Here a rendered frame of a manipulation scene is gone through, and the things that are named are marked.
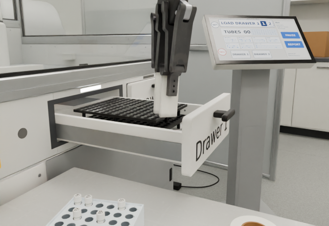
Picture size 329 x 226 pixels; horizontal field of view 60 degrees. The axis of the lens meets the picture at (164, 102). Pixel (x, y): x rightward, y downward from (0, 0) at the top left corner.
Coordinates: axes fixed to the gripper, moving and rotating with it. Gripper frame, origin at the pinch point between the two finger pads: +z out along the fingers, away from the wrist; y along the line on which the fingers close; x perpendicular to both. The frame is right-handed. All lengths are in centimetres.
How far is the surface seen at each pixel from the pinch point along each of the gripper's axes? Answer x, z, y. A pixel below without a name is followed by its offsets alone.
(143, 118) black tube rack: -0.2, 6.9, 12.1
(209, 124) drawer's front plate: -12.8, 7.3, 6.2
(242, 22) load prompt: -74, -24, 82
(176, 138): -3.7, 8.7, 2.6
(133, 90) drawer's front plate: -7.2, 5.7, 44.5
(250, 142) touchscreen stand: -83, 38, 76
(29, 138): 22.0, 12.4, 20.0
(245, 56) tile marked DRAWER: -68, -7, 70
